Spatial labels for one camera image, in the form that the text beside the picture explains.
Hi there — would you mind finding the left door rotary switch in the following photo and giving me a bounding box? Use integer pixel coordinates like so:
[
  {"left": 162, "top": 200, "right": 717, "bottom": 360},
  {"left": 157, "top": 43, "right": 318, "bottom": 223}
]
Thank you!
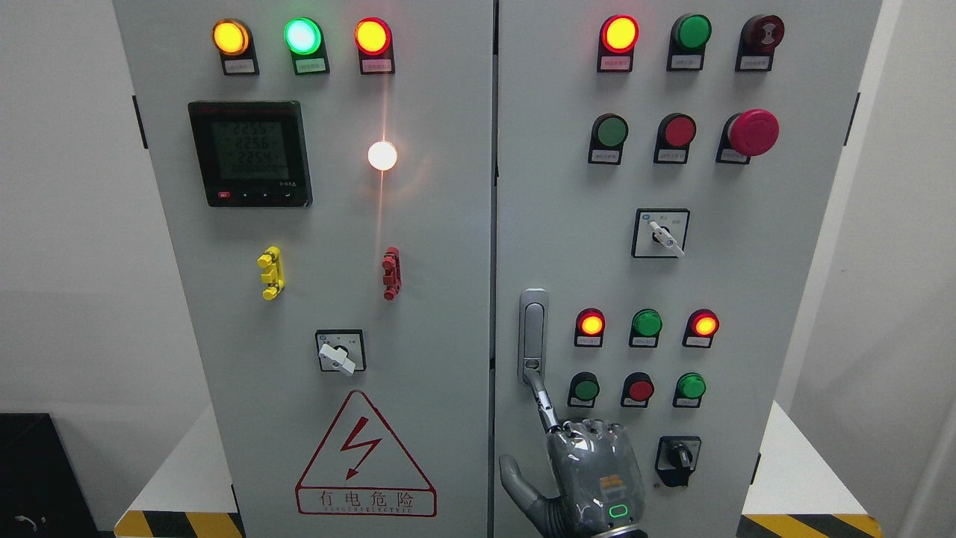
[{"left": 314, "top": 328, "right": 367, "bottom": 376}]

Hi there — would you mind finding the green lit indicator light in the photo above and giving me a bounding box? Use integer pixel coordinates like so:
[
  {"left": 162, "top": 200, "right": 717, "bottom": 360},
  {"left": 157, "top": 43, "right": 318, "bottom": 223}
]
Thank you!
[{"left": 283, "top": 17, "right": 330, "bottom": 75}]

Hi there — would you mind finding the green push button lower right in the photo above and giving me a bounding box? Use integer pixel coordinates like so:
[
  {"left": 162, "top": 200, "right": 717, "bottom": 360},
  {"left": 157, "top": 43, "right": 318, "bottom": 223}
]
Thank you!
[{"left": 672, "top": 372, "right": 707, "bottom": 409}]

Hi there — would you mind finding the green indicator lower middle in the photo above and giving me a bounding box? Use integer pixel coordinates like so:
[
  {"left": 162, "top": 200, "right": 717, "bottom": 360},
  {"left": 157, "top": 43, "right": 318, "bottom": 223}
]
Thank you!
[{"left": 629, "top": 309, "right": 662, "bottom": 348}]

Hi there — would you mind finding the red push button upper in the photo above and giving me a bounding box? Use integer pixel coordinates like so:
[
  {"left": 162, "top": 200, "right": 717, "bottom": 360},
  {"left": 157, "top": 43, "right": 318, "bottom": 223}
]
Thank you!
[{"left": 654, "top": 113, "right": 697, "bottom": 164}]

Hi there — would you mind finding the red indicator light right top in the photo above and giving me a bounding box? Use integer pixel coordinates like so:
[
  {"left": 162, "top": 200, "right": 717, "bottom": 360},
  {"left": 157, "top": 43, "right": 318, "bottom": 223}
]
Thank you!
[{"left": 597, "top": 13, "right": 641, "bottom": 72}]

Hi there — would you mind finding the red electrical warning sticker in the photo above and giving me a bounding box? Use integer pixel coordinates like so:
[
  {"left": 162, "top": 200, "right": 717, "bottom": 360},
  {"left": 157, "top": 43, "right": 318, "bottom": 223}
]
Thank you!
[{"left": 296, "top": 389, "right": 437, "bottom": 518}]

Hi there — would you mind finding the grey cabinet door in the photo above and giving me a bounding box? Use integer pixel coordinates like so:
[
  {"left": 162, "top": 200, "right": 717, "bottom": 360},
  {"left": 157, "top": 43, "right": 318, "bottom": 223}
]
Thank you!
[
  {"left": 493, "top": 1, "right": 881, "bottom": 537},
  {"left": 115, "top": 1, "right": 494, "bottom": 537}
]

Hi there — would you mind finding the right grey cabinet door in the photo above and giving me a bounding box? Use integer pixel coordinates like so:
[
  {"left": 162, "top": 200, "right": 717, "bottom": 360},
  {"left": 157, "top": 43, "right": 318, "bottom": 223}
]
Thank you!
[{"left": 493, "top": 1, "right": 881, "bottom": 537}]

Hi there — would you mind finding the upper right rotary switch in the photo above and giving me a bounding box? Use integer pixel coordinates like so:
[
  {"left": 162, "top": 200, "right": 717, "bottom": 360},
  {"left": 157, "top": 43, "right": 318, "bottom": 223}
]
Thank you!
[{"left": 632, "top": 208, "right": 690, "bottom": 259}]

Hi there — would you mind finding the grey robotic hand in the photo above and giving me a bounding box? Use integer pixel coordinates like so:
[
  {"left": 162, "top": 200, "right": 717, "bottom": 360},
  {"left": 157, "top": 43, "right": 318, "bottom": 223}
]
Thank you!
[{"left": 499, "top": 371, "right": 645, "bottom": 537}]

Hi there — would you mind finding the red lit indicator lower right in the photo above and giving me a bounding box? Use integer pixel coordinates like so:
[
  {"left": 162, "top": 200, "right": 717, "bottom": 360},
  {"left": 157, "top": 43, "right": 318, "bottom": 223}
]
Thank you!
[{"left": 682, "top": 309, "right": 720, "bottom": 350}]

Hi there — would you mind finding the yellow indicator light top left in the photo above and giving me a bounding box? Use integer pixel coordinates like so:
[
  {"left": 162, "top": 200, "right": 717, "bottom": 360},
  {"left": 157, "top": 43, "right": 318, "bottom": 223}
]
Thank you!
[{"left": 211, "top": 18, "right": 259, "bottom": 75}]

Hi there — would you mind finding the red emergency stop button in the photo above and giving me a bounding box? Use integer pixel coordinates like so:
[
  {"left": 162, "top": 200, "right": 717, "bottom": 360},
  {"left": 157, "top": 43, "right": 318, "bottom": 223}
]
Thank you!
[{"left": 715, "top": 108, "right": 780, "bottom": 164}]

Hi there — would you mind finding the left grey cabinet door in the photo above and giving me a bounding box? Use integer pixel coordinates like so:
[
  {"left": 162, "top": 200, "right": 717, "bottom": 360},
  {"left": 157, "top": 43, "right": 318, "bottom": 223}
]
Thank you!
[{"left": 115, "top": 1, "right": 494, "bottom": 537}]

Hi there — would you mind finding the red push button lower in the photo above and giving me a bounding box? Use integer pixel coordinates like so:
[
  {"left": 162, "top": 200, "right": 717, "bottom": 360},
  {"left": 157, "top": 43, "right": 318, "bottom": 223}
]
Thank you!
[{"left": 619, "top": 372, "right": 655, "bottom": 409}]

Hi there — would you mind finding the dark red buzzer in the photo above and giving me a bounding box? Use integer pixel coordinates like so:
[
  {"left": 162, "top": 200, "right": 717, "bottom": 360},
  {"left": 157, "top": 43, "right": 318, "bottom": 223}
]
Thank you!
[{"left": 735, "top": 14, "right": 785, "bottom": 72}]

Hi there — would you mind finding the silver door handle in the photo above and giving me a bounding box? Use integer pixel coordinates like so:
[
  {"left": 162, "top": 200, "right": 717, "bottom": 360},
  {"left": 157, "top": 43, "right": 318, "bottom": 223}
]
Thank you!
[{"left": 517, "top": 288, "right": 549, "bottom": 386}]

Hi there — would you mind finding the black box lower left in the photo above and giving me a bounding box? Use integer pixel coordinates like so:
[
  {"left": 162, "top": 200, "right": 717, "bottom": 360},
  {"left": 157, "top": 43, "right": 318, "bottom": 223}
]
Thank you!
[{"left": 1, "top": 413, "right": 99, "bottom": 537}]

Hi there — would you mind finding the green push button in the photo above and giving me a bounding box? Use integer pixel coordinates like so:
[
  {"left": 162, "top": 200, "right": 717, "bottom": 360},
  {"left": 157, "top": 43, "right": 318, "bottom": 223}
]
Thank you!
[
  {"left": 588, "top": 114, "right": 629, "bottom": 166},
  {"left": 672, "top": 372, "right": 707, "bottom": 409},
  {"left": 567, "top": 371, "right": 600, "bottom": 408}
]

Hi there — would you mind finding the red lit indicator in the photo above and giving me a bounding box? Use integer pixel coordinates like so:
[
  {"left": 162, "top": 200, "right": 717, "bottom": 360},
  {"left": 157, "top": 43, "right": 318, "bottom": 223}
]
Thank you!
[
  {"left": 574, "top": 309, "right": 605, "bottom": 347},
  {"left": 682, "top": 309, "right": 720, "bottom": 350}
]

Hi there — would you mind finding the black knob rotary switch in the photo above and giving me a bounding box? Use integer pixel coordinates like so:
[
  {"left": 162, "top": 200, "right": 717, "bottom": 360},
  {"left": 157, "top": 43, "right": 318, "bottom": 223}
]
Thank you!
[{"left": 655, "top": 436, "right": 702, "bottom": 488}]

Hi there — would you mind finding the red lit indicator lower left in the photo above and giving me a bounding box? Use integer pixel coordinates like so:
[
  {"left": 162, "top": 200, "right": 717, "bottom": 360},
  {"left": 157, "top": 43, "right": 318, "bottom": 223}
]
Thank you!
[{"left": 574, "top": 309, "right": 605, "bottom": 347}]

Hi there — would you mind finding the green push button upper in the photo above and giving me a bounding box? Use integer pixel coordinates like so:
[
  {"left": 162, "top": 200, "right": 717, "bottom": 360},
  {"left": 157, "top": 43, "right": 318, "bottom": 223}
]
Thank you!
[{"left": 588, "top": 114, "right": 629, "bottom": 166}]

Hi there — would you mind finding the red push button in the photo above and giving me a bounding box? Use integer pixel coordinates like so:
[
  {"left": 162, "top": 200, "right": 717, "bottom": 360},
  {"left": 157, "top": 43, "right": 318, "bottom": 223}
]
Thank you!
[
  {"left": 654, "top": 113, "right": 697, "bottom": 164},
  {"left": 619, "top": 372, "right": 655, "bottom": 409}
]

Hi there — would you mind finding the yellow terminal connector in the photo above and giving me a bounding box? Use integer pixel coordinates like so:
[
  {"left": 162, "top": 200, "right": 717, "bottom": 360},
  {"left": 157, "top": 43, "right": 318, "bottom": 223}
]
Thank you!
[{"left": 257, "top": 246, "right": 285, "bottom": 302}]

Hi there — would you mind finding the red indicator light left door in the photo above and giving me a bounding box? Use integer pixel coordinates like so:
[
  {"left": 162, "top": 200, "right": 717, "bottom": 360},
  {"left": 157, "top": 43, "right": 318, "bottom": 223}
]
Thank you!
[{"left": 354, "top": 17, "right": 395, "bottom": 75}]

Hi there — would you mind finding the green indicator light right top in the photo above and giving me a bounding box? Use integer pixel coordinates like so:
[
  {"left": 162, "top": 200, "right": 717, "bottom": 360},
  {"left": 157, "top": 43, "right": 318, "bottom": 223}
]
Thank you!
[{"left": 666, "top": 13, "right": 713, "bottom": 72}]

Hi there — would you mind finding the white lit indicator light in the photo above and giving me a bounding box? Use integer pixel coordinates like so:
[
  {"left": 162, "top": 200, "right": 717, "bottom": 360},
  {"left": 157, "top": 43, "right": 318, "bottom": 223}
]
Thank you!
[{"left": 367, "top": 140, "right": 397, "bottom": 173}]

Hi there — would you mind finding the red terminal connector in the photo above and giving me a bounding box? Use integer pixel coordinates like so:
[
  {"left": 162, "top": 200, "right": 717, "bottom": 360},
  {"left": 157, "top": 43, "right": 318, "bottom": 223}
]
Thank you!
[{"left": 380, "top": 246, "right": 402, "bottom": 302}]

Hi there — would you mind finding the green push button lower left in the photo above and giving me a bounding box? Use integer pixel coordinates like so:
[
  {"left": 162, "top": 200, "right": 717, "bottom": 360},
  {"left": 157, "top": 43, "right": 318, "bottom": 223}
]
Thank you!
[{"left": 567, "top": 371, "right": 600, "bottom": 408}]

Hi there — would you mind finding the black digital power meter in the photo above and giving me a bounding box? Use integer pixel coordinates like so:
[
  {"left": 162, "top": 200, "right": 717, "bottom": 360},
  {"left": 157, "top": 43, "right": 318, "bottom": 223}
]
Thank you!
[{"left": 188, "top": 101, "right": 313, "bottom": 207}]

